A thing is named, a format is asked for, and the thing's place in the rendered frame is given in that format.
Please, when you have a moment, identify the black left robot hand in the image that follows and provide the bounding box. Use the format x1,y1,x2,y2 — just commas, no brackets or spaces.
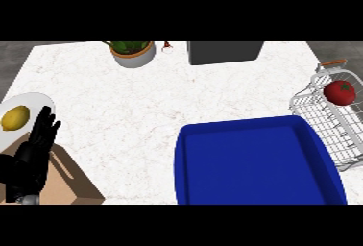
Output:
0,105,62,204

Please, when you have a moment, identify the blue plastic tray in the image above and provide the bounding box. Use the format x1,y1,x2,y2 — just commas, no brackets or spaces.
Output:
173,114,348,206

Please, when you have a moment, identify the red tomato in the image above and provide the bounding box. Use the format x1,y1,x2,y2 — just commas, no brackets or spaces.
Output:
322,80,357,107

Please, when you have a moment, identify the tan wooden block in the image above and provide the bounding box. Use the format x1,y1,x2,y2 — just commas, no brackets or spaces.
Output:
0,132,106,206

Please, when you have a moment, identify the yellow lemon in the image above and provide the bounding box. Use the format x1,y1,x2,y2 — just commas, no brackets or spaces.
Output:
0,105,32,132

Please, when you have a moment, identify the white plate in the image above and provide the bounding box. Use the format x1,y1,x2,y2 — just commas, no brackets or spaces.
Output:
0,91,56,155

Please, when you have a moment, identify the potted green plant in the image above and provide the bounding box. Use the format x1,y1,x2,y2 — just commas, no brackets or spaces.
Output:
102,40,158,69

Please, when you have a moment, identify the dark grey appliance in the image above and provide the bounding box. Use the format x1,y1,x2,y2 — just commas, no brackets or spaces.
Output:
186,40,265,66

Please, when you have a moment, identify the white wire tiered basket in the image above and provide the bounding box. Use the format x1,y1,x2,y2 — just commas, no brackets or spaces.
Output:
288,59,363,172

